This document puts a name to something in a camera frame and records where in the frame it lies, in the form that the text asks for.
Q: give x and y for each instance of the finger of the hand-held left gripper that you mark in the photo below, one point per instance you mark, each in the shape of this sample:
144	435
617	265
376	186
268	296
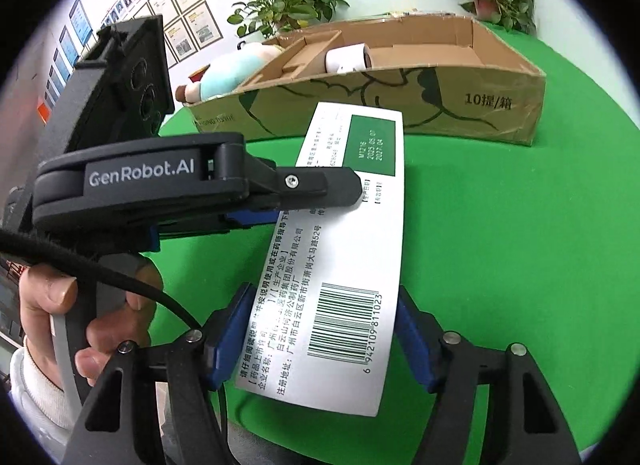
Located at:
310	185
250	221

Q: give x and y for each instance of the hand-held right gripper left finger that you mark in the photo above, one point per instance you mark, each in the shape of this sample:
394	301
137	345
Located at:
232	335

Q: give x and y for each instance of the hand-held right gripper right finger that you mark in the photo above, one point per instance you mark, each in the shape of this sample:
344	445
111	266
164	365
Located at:
415	340

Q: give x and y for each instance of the white and green medicine box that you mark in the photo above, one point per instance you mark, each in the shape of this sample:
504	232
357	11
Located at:
340	255

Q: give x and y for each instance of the large printed cardboard box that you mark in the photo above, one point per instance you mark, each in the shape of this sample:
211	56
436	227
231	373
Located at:
450	110

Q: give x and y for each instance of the person's left forearm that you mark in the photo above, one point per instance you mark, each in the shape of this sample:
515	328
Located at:
35	390

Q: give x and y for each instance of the person's left hand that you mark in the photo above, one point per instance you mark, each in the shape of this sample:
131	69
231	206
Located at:
45	295

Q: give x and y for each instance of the green tablecloth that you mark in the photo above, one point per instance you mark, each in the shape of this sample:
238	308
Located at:
500	245

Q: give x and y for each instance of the white paper roll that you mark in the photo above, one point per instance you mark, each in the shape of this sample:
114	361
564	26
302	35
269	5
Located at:
347	59

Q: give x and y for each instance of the pink and blue plush toy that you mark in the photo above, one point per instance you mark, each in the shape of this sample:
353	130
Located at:
230	72

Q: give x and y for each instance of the potted plant in white mug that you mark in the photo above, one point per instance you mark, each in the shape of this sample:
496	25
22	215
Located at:
285	5

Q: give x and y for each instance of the blue wall poster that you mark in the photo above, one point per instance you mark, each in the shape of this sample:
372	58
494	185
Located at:
81	20
66	52

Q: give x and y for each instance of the group of framed wall certificates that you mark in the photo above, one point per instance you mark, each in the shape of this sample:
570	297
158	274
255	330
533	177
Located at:
190	25

